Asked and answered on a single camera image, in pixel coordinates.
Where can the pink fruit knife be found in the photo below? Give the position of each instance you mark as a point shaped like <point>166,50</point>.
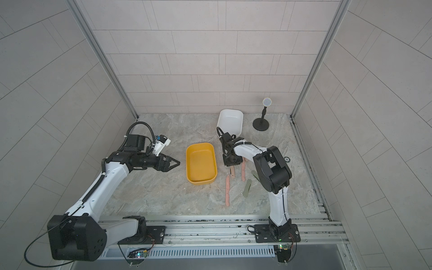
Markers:
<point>232,172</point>

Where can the green folded knife front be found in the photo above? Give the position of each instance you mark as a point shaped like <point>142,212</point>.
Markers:
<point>247,188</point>

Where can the circuit board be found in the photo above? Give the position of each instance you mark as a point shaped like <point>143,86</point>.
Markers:
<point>139,254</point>
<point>283,253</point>

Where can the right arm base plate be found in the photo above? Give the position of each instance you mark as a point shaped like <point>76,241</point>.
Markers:
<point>287,233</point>

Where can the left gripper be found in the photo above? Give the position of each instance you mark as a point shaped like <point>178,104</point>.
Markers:
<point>165,167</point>

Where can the white plastic storage box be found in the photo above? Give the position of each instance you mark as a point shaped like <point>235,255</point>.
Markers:
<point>231,121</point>

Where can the aluminium mounting rail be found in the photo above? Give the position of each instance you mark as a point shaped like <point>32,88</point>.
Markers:
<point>237,229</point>

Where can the green folded knife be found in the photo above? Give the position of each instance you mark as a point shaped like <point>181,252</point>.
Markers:
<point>247,188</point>
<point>255,174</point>

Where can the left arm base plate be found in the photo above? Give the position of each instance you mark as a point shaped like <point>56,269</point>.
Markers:
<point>151,235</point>

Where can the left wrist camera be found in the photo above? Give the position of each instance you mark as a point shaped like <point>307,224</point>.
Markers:
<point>161,142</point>

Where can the long pink ceramic knife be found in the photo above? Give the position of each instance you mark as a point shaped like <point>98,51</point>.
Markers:
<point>227,193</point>

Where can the right circuit board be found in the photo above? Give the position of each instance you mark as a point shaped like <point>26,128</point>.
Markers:
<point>283,253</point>

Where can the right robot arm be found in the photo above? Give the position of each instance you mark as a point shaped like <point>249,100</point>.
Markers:
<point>273,172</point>

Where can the yellow plastic storage box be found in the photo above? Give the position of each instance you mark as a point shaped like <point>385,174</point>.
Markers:
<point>201,165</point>

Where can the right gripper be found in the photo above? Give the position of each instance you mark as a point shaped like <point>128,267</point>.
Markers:
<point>226,161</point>

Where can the black stand with round disc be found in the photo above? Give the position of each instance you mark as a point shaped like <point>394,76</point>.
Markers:
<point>261,124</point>

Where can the left circuit board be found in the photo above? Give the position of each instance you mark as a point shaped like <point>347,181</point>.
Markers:
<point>139,254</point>

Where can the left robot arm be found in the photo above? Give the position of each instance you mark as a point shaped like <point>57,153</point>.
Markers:
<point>77,235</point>

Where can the long pink open knife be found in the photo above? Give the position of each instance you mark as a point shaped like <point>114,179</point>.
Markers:
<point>243,168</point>

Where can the green folded knife centre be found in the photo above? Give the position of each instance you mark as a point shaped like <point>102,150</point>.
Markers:
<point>255,174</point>

